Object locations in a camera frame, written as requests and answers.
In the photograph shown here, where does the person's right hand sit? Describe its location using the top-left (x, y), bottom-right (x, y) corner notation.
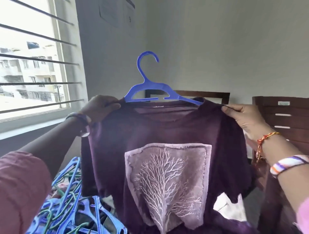
top-left (221, 103), bottom-right (274, 143)

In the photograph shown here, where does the person's left hand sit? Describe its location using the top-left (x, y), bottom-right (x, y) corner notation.
top-left (80, 95), bottom-right (122, 124)

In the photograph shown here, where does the purple tree-print t-shirt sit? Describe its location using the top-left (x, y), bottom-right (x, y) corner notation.
top-left (80, 98), bottom-right (257, 234)

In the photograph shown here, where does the blue plastic hanger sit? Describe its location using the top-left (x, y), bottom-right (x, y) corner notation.
top-left (124, 50), bottom-right (204, 106)

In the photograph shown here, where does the pile of blue hangers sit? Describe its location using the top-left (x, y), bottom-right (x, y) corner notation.
top-left (26, 157), bottom-right (128, 234)

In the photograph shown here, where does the light yellow shirt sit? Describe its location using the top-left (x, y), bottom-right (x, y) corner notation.
top-left (212, 192), bottom-right (248, 222)

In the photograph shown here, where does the person's left forearm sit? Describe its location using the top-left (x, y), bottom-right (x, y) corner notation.
top-left (19, 118), bottom-right (89, 180)

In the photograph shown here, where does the person's right forearm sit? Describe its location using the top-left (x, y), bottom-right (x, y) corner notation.
top-left (258, 135), bottom-right (309, 213)

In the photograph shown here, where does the dark wooden bed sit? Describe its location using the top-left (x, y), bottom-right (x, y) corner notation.
top-left (145, 89), bottom-right (231, 105)

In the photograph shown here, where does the striped orange purple bangle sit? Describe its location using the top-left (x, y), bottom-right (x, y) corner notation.
top-left (65, 112), bottom-right (92, 138)

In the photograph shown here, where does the striped white purple bangle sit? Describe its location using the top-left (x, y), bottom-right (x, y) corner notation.
top-left (269, 154), bottom-right (309, 178)

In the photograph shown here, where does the white framed window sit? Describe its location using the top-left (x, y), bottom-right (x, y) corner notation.
top-left (0, 0), bottom-right (88, 140)

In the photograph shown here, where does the maroon plastic chair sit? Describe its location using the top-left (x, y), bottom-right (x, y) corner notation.
top-left (250, 95), bottom-right (309, 234)

